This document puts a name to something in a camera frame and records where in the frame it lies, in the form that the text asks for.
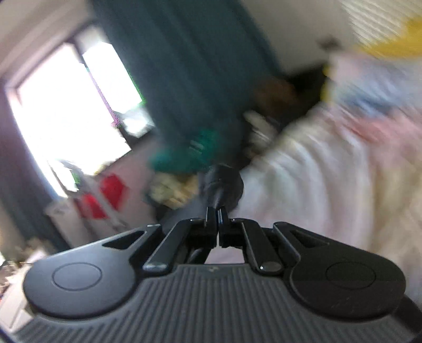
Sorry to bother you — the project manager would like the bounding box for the white bed blanket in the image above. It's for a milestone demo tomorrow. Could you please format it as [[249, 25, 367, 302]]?
[[237, 99, 422, 268]]

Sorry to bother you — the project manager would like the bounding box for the dark cloth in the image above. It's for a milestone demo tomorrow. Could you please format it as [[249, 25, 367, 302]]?
[[161, 164, 245, 232]]

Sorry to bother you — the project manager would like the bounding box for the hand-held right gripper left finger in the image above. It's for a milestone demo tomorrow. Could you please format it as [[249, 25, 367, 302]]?
[[102, 207, 217, 272]]

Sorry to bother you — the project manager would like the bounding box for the teal curtain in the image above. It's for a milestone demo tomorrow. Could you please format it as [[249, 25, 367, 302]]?
[[90, 0, 281, 180]]

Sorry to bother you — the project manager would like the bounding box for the bright window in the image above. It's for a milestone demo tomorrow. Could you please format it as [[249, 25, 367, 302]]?
[[6, 33, 156, 200]]

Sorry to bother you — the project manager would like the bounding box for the red cloth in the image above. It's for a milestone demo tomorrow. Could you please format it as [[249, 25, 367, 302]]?
[[76, 173, 130, 221]]

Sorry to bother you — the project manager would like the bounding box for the yellow cloth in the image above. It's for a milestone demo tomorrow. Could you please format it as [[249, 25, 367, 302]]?
[[320, 16, 422, 103]]

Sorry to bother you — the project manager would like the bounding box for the brown object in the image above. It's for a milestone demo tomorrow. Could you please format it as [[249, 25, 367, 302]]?
[[255, 78, 299, 124]]

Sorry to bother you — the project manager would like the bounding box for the pink and blue printed cloth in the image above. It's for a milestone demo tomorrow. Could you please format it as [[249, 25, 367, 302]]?
[[326, 49, 422, 141]]

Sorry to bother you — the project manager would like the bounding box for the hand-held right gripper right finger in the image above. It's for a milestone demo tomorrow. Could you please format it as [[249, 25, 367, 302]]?
[[218, 207, 330, 274]]

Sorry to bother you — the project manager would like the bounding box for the green cloth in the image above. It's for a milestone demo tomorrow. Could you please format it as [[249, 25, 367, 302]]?
[[149, 128, 226, 175]]

